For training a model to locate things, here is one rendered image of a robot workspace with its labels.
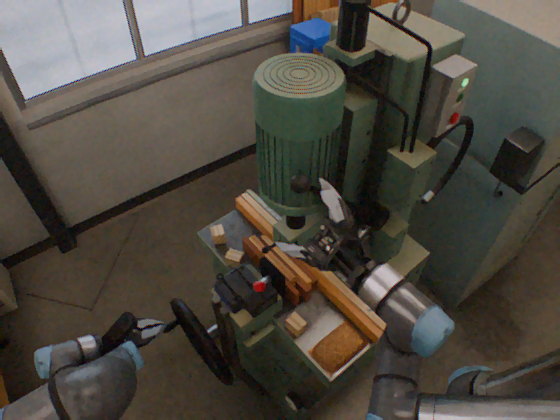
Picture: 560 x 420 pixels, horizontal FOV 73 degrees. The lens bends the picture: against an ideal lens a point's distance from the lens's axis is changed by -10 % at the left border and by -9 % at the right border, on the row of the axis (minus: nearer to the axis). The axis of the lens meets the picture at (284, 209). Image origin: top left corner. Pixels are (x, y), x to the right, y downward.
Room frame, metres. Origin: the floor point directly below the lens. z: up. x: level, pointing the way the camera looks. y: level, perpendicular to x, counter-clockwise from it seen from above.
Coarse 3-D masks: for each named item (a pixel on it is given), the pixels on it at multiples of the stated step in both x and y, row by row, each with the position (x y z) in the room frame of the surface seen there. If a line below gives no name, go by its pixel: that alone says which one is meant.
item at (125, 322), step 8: (128, 312) 0.49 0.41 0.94; (120, 320) 0.47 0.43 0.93; (128, 320) 0.47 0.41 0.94; (136, 320) 0.48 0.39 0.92; (112, 328) 0.46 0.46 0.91; (120, 328) 0.46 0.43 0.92; (128, 328) 0.45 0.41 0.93; (104, 336) 0.44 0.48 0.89; (112, 336) 0.44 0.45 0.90; (120, 336) 0.44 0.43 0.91; (112, 344) 0.42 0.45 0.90
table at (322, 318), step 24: (240, 216) 0.86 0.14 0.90; (240, 240) 0.76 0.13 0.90; (288, 312) 0.52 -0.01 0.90; (312, 312) 0.52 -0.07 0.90; (336, 312) 0.52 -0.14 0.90; (264, 336) 0.47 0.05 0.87; (288, 336) 0.45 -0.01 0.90; (312, 336) 0.45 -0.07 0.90; (312, 360) 0.39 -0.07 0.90; (360, 360) 0.40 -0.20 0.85
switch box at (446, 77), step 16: (448, 64) 0.79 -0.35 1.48; (464, 64) 0.79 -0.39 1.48; (432, 80) 0.77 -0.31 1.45; (448, 80) 0.74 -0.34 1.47; (432, 96) 0.76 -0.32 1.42; (448, 96) 0.73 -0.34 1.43; (464, 96) 0.78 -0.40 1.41; (432, 112) 0.75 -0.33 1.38; (448, 112) 0.74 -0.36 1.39; (432, 128) 0.74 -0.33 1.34; (448, 128) 0.76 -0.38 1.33
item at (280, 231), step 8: (312, 216) 0.71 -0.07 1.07; (320, 216) 0.71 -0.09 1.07; (328, 216) 0.72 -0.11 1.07; (280, 224) 0.69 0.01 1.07; (312, 224) 0.69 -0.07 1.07; (320, 224) 0.70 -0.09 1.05; (272, 232) 0.69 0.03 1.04; (280, 232) 0.66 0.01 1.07; (288, 232) 0.66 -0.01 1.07; (296, 232) 0.66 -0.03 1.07; (304, 232) 0.66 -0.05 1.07; (312, 232) 0.68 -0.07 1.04; (288, 240) 0.64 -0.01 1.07; (296, 240) 0.65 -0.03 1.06; (304, 240) 0.66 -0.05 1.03
